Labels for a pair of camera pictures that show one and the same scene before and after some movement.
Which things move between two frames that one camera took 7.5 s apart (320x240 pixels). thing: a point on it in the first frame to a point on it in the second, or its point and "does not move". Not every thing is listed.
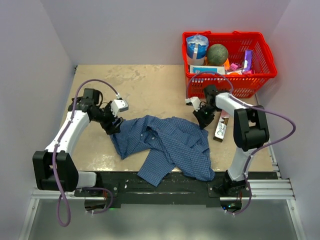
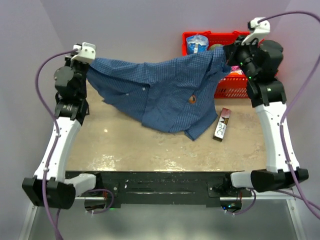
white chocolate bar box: [221, 126] does not move
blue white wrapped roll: [196, 46] does not move
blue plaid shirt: [168, 143] to [171, 95]
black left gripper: [110, 128] to [69, 62]
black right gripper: [203, 121] to [233, 49]
